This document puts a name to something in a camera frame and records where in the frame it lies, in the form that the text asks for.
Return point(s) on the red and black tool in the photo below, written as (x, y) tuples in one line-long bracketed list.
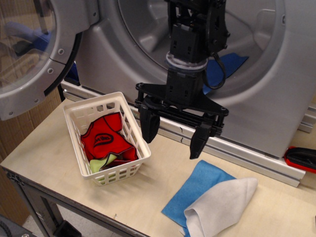
[(301, 158)]

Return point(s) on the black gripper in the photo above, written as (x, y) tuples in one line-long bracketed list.
[(181, 100)]

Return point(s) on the metal table frame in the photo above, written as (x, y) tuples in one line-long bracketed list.
[(42, 203)]

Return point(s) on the red shirt with black trim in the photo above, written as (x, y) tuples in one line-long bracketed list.
[(103, 137)]

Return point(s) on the black box under table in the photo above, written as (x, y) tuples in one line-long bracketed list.
[(66, 230)]

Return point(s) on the washing machine door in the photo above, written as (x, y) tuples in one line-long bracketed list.
[(39, 40)]

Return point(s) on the white plastic laundry basket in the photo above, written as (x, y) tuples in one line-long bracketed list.
[(116, 173)]

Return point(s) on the lime green cloth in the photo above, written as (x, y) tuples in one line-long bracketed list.
[(97, 165)]

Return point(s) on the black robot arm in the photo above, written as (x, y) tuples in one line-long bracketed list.
[(198, 31)]

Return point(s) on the blue cloth on table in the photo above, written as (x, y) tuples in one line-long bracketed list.
[(203, 177)]

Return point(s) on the grey toy washing machine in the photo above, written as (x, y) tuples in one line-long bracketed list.
[(267, 96)]

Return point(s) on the blue cloth from washer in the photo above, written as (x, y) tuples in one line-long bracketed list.
[(217, 74)]

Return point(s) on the white cloth on table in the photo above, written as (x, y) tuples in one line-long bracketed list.
[(220, 207)]

